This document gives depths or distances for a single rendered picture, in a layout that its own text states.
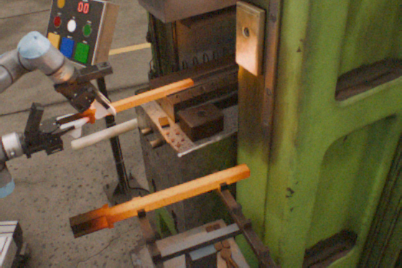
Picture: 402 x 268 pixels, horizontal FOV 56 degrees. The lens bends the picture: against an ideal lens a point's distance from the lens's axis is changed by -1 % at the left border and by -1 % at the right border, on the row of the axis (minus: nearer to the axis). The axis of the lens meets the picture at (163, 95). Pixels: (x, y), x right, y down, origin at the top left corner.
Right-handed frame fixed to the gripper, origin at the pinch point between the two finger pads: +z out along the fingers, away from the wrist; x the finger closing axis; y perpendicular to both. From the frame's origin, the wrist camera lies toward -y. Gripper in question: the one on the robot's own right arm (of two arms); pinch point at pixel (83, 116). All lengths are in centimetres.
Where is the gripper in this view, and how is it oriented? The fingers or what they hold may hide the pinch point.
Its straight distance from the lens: 122.2
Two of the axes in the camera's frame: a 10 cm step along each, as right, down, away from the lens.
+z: 9.0, -3.0, 3.2
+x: 4.3, 4.6, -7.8
